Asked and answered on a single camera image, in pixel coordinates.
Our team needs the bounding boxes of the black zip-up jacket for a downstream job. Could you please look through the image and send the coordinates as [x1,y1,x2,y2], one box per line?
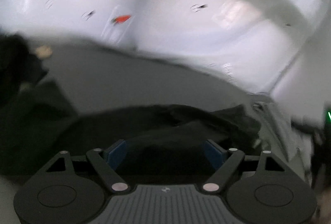
[1,35,261,184]

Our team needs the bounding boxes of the folded grey garment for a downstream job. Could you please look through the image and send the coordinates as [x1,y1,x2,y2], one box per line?
[252,101,325,187]

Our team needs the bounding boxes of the white translucent storage bag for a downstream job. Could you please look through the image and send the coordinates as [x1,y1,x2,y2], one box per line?
[1,0,330,120]

